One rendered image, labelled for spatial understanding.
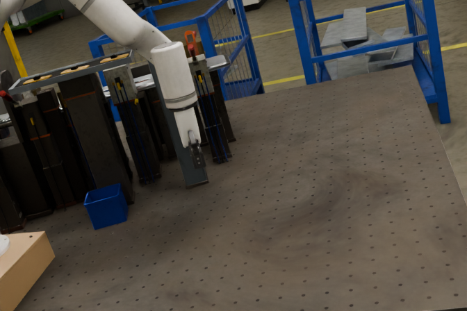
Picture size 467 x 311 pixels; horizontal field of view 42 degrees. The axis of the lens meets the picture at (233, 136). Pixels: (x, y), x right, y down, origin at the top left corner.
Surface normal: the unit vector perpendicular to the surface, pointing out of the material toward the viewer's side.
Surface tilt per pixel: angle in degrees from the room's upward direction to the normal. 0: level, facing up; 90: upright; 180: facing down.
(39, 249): 90
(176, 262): 0
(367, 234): 0
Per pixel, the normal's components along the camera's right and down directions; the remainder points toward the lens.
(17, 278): 0.96, -0.17
